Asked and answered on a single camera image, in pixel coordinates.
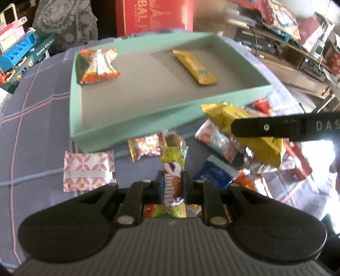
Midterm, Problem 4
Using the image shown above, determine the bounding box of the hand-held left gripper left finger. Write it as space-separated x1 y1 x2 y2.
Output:
80 171 165 226

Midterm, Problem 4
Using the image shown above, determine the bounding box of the wooden cabinet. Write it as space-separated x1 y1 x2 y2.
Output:
228 14 336 101

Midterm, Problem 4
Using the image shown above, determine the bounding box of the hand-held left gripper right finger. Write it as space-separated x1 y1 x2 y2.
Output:
183 172 266 227

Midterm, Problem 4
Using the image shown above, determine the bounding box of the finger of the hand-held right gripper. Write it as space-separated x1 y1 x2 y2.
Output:
231 112 340 141

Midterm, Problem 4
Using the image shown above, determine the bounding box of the orange peanut snack packet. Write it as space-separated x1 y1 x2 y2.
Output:
79 49 121 85

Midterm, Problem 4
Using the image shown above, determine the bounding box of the toy kitchen set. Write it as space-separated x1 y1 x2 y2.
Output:
0 5 57 94

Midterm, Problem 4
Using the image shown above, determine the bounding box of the dark red snack packet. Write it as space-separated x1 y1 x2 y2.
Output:
284 142 313 181

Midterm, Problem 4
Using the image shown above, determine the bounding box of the yellow snack packet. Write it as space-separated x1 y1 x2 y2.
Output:
201 102 286 168

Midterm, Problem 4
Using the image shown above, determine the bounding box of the red floral candy packet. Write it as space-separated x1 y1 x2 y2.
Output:
127 132 167 163

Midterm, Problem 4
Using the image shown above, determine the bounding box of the mint green cardboard box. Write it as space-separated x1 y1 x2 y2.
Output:
69 32 272 152

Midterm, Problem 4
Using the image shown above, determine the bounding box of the grey lace cloth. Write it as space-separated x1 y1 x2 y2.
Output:
31 0 99 55

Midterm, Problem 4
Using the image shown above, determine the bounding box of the brown round candy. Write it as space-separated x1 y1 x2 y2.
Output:
166 133 187 148

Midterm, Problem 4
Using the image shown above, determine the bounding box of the colourful picture box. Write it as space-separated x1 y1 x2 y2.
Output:
262 0 302 41

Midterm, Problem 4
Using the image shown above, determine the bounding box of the green lime candy packet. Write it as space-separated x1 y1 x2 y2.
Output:
143 145 190 218

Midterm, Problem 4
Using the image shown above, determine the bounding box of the pink and white packet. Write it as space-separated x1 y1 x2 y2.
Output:
195 119 240 163

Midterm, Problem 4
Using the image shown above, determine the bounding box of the red gift box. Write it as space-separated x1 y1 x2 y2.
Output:
115 0 193 38

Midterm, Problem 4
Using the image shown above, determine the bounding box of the white instruction sheet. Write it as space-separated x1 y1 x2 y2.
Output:
0 87 11 115

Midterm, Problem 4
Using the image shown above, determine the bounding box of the blue snack packet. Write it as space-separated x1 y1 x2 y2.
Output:
192 155 240 189

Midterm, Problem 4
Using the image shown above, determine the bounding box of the yellow-orange snack bar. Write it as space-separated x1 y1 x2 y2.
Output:
173 49 217 86

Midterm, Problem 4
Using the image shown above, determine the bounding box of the black electronic device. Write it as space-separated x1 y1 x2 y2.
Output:
235 27 282 56

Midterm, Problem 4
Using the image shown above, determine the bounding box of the pink patterned white packet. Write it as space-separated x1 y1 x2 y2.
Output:
63 150 117 192

